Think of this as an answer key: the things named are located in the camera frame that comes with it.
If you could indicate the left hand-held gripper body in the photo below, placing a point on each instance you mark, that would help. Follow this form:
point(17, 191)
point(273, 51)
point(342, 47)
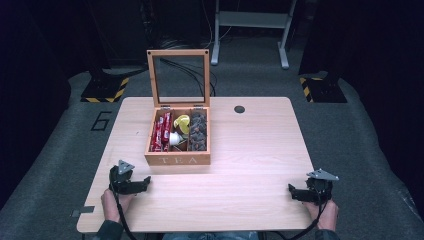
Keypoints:
point(120, 178)

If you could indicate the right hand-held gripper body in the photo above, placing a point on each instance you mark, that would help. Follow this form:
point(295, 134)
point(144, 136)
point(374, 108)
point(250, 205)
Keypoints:
point(319, 186)

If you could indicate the person's left hand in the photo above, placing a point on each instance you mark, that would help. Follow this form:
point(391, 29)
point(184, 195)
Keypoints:
point(113, 203)

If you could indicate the person's right hand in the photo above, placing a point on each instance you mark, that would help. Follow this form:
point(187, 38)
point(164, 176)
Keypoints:
point(325, 215)

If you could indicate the wooden tea box with glass lid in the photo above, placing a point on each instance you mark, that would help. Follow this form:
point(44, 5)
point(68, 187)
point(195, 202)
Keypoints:
point(178, 159)

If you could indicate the red stick packet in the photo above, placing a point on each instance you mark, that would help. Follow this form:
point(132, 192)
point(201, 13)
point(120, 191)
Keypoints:
point(166, 126)
point(156, 136)

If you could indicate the grey tape strip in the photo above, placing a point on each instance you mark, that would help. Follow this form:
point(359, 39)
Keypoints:
point(83, 211)

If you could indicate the white coffee capsule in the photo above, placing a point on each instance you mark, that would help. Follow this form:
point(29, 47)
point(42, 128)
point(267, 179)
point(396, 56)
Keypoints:
point(174, 138)

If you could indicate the yellow tea packet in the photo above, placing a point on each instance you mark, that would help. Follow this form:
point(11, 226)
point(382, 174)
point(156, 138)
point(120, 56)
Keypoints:
point(182, 123)

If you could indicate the pile of dark tea bags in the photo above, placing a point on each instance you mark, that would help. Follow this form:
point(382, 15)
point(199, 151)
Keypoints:
point(197, 131)

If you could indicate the yellow black striped stand base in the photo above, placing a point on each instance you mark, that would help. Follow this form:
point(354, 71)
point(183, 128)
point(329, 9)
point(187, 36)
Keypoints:
point(106, 90)
point(321, 90)

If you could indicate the white metal desk frame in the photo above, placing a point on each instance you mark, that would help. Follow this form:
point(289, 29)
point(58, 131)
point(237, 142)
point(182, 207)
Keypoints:
point(251, 19)

